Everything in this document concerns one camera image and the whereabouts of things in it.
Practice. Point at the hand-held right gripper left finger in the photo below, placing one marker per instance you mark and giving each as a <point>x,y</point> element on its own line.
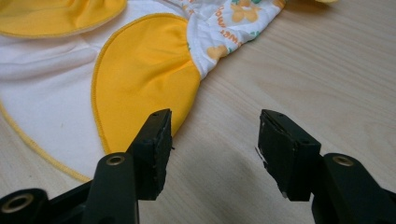
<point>146,161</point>

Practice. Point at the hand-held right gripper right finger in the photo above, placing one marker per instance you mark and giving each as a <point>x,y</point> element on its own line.
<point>292,155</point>

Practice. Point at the yellow and white baby garment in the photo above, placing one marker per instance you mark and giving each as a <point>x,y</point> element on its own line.
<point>93,77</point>

